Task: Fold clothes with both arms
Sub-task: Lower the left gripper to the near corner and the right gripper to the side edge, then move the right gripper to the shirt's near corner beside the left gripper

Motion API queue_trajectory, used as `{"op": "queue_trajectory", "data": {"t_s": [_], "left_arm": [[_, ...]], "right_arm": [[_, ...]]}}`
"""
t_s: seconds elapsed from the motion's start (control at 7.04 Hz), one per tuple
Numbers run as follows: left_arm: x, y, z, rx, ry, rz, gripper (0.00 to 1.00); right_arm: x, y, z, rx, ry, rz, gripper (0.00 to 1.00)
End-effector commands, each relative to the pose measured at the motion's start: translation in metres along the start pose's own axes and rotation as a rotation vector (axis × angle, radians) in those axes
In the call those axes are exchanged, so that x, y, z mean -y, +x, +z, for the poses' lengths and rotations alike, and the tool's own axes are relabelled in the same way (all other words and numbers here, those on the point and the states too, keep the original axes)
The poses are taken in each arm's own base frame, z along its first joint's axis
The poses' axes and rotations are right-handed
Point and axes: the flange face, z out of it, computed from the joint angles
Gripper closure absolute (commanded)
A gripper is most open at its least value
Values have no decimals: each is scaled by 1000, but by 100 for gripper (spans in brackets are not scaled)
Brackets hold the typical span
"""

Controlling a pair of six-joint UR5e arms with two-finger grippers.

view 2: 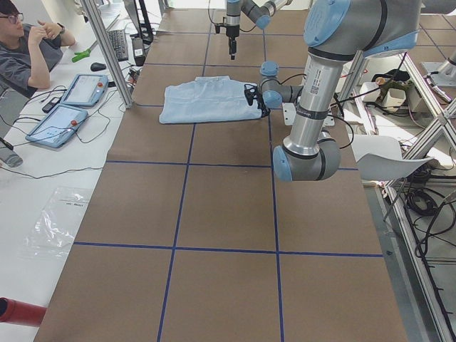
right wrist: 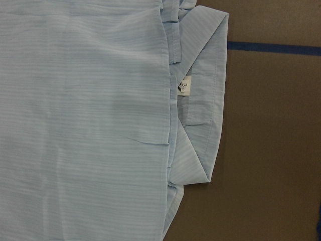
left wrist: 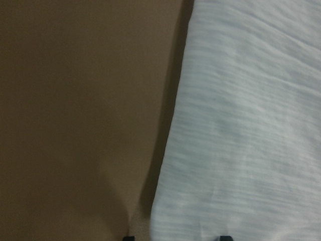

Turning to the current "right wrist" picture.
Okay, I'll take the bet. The light blue button-up shirt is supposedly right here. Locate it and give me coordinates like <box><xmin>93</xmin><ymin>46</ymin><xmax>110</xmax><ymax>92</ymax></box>
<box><xmin>1</xmin><ymin>1</ymin><xmax>229</xmax><ymax>240</ymax></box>

